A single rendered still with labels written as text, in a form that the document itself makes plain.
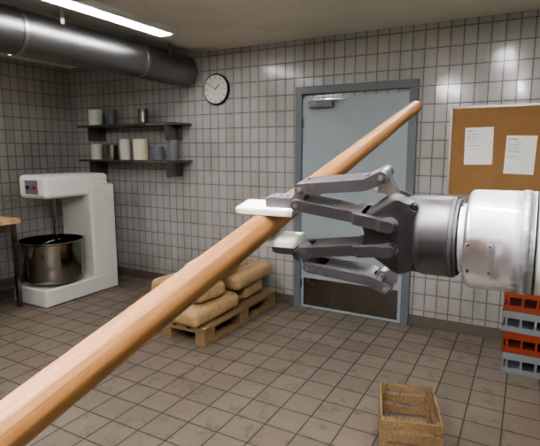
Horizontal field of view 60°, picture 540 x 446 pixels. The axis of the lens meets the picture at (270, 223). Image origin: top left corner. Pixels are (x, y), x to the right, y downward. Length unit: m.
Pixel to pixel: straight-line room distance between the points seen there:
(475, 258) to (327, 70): 4.18
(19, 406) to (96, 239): 5.19
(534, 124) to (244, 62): 2.69
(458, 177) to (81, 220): 3.90
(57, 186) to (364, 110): 3.11
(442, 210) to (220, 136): 4.68
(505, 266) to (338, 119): 4.05
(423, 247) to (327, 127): 4.05
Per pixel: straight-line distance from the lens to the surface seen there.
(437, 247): 0.43
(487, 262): 0.43
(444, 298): 4.38
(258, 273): 4.53
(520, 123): 4.15
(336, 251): 0.49
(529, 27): 4.26
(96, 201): 5.45
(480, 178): 4.16
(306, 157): 4.54
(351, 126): 4.38
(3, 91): 6.20
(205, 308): 3.93
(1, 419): 0.32
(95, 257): 5.52
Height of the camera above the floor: 1.56
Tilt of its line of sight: 9 degrees down
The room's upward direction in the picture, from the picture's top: straight up
